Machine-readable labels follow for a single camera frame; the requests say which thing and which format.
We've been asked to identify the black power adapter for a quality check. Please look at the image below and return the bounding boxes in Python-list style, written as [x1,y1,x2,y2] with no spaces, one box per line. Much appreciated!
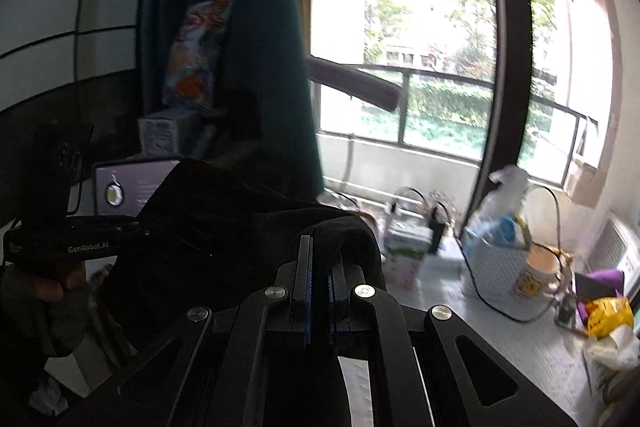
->
[427,202,450,255]

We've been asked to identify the black drawstring pants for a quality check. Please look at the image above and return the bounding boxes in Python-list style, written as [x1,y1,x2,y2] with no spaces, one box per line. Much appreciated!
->
[103,160,385,351]

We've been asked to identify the green white milk carton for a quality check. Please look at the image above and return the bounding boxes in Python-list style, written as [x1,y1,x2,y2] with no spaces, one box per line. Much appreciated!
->
[382,225,433,291]

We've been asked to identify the small potted cactus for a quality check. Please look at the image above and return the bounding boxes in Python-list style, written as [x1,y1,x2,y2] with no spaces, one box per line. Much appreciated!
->
[555,291,577,329]

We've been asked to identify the teal curtain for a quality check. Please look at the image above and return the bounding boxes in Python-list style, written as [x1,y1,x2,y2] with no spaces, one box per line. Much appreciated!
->
[136,0,323,199]

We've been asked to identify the black charging cable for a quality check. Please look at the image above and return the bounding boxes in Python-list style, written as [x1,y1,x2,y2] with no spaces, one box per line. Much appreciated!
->
[389,183,569,324]

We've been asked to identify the white yellow plastic bag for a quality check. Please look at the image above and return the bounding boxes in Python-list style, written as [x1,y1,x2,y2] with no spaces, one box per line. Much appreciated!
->
[581,296,640,405]

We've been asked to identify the colourful snack bag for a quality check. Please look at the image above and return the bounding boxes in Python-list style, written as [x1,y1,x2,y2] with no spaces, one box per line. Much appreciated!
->
[163,0,234,110]

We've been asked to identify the balcony metal railing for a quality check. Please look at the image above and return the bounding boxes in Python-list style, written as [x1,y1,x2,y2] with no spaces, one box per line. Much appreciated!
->
[312,64,600,186]

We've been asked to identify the white perforated organizer basket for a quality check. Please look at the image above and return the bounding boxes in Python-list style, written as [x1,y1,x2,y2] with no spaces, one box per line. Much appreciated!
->
[462,239,529,305]

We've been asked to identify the bear print ceramic mug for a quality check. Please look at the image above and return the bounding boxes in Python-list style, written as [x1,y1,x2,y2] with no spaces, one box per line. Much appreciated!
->
[512,244,573,299]

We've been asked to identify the white desk lamp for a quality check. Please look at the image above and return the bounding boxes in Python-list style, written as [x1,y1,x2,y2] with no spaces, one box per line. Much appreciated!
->
[306,55,401,113]

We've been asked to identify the laptop with lit screen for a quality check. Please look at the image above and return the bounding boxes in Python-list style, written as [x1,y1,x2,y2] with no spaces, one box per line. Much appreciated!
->
[93,158,179,217]

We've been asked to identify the blue cup in basket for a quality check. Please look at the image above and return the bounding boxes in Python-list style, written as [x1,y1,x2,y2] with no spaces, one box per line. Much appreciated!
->
[485,216,518,247]

